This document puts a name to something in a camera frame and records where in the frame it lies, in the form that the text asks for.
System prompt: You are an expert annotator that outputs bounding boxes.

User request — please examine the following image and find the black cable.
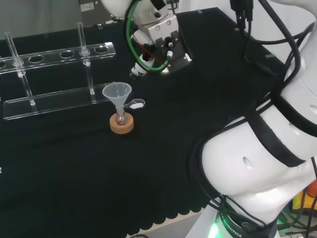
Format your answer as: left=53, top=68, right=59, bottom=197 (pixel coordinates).
left=257, top=0, right=302, bottom=100
left=229, top=0, right=285, bottom=75

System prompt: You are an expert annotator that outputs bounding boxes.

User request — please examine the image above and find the thin red cable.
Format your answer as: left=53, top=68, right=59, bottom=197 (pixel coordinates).
left=133, top=36, right=169, bottom=64

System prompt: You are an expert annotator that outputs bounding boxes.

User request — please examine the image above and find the green cable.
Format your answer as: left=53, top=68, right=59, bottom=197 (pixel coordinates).
left=125, top=0, right=172, bottom=74

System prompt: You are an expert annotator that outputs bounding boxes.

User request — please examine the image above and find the black bench cloth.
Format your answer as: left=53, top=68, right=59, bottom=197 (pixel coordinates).
left=0, top=7, right=286, bottom=237

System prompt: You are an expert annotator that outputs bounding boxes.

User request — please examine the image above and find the yellow stop button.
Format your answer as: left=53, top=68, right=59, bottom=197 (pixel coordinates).
left=291, top=183, right=317, bottom=211

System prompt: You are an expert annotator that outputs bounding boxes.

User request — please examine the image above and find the translucent plastic funnel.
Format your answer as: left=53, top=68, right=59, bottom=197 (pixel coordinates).
left=102, top=82, right=133, bottom=115

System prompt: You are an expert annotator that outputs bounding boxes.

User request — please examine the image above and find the cork ring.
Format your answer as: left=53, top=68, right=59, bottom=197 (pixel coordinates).
left=109, top=112, right=135, bottom=135

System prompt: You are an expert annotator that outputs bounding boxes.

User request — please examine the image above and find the small round-bottom glass flask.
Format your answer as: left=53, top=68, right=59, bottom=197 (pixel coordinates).
left=115, top=106, right=127, bottom=126

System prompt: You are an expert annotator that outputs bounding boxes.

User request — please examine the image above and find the clear acrylic funnel stand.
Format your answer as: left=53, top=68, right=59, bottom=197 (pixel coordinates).
left=0, top=21, right=117, bottom=121

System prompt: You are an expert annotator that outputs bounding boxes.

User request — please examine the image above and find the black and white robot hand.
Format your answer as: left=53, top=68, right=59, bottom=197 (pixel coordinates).
left=129, top=14, right=194, bottom=78

